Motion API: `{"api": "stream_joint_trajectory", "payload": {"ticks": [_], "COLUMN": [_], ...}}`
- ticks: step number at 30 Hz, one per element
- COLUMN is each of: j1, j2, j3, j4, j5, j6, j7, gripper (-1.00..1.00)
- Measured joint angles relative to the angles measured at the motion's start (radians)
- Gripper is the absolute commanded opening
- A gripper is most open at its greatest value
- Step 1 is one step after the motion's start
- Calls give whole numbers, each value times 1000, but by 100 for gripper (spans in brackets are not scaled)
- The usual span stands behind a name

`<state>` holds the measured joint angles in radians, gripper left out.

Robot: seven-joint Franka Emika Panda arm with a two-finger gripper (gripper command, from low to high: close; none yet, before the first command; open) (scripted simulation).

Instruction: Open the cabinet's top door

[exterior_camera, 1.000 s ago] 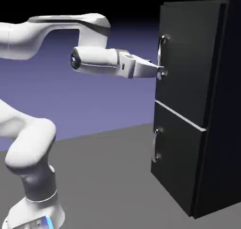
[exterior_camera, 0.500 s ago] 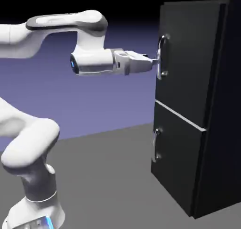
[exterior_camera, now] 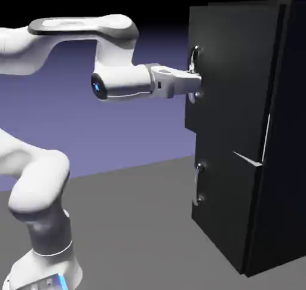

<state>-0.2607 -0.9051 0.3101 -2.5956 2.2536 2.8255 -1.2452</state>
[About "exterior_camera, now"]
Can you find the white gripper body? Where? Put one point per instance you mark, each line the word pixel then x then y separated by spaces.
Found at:
pixel 185 81

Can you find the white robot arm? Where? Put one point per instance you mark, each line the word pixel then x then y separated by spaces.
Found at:
pixel 112 56

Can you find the black cabinet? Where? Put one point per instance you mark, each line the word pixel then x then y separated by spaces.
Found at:
pixel 275 151

